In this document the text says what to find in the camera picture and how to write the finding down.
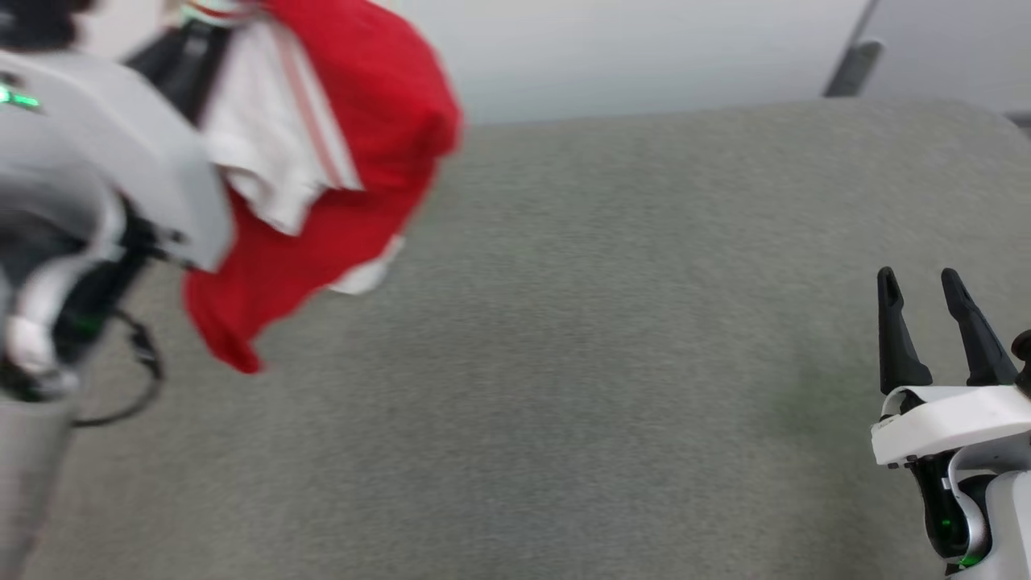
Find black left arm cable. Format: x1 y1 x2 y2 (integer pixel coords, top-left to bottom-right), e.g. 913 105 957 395
72 310 164 428

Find dark grey slanted bar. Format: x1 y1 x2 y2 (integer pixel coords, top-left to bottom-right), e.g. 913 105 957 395
822 0 885 99

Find grey fabric sofa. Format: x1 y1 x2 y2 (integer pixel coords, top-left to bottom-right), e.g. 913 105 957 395
0 97 1031 580

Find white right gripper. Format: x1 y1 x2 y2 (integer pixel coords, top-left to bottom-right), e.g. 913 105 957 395
870 267 1031 469

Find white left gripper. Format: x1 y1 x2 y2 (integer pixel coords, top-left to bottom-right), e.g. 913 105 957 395
0 20 236 271

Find red and white jersey shirt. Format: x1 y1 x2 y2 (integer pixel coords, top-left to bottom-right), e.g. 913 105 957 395
182 0 465 376

